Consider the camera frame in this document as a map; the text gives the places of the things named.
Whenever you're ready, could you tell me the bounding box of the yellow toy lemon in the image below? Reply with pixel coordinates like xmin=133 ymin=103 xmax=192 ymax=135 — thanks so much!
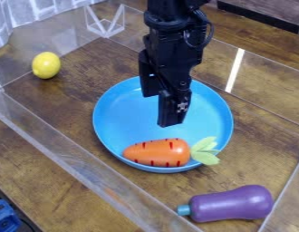
xmin=31 ymin=52 xmax=61 ymax=80

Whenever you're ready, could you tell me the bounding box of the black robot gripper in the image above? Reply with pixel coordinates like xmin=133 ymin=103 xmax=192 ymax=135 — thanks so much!
xmin=137 ymin=0 xmax=214 ymax=127

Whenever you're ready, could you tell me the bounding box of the blue object at corner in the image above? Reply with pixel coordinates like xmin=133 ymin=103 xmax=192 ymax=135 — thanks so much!
xmin=0 ymin=199 xmax=21 ymax=232

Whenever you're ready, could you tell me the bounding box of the purple toy eggplant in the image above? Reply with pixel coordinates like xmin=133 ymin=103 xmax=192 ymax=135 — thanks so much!
xmin=176 ymin=185 xmax=273 ymax=222

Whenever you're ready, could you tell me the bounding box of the blue round tray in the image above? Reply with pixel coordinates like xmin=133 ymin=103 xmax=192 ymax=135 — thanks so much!
xmin=91 ymin=77 xmax=233 ymax=174

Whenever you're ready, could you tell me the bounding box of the orange toy carrot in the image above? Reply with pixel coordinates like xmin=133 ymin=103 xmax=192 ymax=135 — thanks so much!
xmin=122 ymin=137 xmax=220 ymax=168

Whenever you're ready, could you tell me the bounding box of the clear acrylic barrier frame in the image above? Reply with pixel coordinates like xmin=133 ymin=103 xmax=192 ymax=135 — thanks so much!
xmin=0 ymin=0 xmax=299 ymax=232

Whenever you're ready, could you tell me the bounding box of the white mesh curtain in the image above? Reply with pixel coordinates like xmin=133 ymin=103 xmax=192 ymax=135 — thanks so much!
xmin=0 ymin=0 xmax=105 ymax=48

